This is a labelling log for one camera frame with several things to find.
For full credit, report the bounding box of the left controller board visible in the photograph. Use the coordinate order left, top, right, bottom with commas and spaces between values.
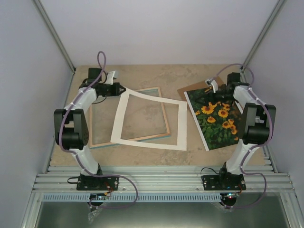
89, 192, 111, 201

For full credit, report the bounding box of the right controller board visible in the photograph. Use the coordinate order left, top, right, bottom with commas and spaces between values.
224, 192, 240, 199

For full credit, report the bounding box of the aluminium corner post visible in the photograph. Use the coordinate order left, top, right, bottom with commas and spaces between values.
239, 0, 287, 72
32, 0, 76, 74

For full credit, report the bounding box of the aluminium corner post right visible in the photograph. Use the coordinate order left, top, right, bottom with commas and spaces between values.
239, 0, 287, 72

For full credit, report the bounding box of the aluminium rail platform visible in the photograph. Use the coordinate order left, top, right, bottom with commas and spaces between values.
33, 165, 294, 193

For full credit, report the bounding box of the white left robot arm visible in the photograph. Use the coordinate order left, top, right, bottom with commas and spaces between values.
54, 67, 126, 192

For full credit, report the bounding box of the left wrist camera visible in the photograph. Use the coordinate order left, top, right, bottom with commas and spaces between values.
105, 71, 118, 85

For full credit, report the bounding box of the controller board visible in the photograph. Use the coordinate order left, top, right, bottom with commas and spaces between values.
224, 192, 240, 199
89, 192, 111, 201

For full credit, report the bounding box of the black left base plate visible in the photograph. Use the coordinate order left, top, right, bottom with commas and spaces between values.
67, 174, 119, 191

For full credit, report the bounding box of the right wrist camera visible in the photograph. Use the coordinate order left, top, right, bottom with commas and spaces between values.
205, 78, 219, 93

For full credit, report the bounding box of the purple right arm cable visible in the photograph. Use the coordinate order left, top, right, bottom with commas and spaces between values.
209, 63, 274, 209

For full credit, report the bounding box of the sunflower photo print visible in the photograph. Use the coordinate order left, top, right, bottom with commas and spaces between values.
184, 89, 242, 151

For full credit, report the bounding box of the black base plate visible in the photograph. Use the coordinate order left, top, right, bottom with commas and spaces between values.
200, 167, 247, 191
67, 174, 119, 191

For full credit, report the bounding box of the white mat board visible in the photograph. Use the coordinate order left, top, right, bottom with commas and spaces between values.
110, 88, 188, 151

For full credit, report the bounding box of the brown frame backing board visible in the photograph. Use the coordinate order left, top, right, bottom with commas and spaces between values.
177, 81, 209, 101

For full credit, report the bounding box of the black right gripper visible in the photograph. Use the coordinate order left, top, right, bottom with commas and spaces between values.
195, 88, 235, 107

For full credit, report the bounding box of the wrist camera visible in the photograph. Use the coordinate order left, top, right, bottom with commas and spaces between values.
205, 78, 219, 93
105, 71, 118, 85

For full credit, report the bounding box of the aluminium corner post left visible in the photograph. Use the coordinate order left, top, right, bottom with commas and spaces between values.
32, 0, 76, 74

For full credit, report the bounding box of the slotted grey cable duct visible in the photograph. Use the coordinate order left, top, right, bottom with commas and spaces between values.
42, 193, 221, 203

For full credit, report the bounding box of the blue wooden picture frame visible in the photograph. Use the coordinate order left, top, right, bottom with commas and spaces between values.
88, 95, 171, 149

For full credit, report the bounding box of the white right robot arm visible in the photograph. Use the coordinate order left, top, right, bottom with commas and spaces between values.
196, 73, 276, 190

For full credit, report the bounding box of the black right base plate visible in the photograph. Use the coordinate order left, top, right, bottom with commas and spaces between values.
200, 167, 247, 191

